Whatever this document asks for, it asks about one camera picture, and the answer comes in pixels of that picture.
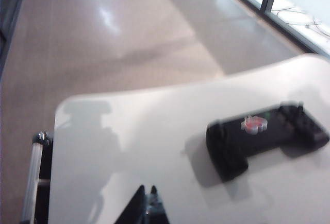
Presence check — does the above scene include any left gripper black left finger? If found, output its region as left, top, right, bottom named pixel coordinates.
left=121, top=184, right=147, bottom=224

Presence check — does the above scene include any silver aluminium frame post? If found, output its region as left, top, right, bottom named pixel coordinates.
left=22, top=130, right=54, bottom=224

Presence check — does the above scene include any thin floor cable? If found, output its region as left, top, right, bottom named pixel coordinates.
left=254, top=0, right=330, bottom=38

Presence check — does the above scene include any black remote control with joysticks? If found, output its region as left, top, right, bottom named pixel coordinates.
left=205, top=101, right=330, bottom=183

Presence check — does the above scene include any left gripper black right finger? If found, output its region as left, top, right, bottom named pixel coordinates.
left=147, top=185, right=171, bottom=224

